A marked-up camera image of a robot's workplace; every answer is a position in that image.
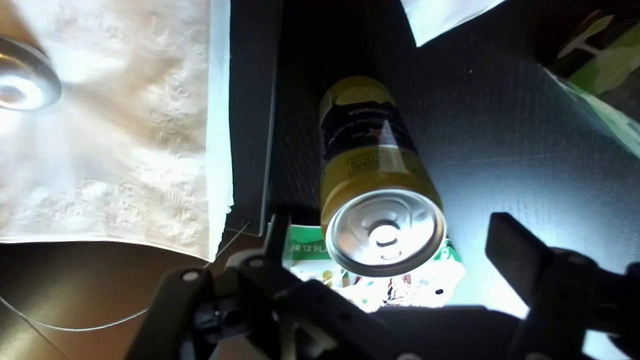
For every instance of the yellow drink can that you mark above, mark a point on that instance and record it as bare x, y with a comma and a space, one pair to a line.
372, 173

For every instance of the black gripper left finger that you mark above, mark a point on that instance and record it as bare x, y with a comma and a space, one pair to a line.
279, 237

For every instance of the thin white thread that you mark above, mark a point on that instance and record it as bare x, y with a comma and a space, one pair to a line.
80, 326

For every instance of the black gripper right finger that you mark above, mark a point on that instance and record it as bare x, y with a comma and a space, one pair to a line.
523, 257

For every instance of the white green candy bag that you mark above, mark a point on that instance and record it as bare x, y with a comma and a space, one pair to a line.
306, 249

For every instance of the white paper napkin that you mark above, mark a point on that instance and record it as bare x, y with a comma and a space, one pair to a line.
126, 127

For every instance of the white paper sheet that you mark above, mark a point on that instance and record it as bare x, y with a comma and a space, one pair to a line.
443, 16

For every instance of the green cardboard bottle package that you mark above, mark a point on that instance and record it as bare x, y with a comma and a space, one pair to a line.
603, 81

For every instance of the silver round metal lid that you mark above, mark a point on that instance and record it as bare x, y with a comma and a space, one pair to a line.
23, 76

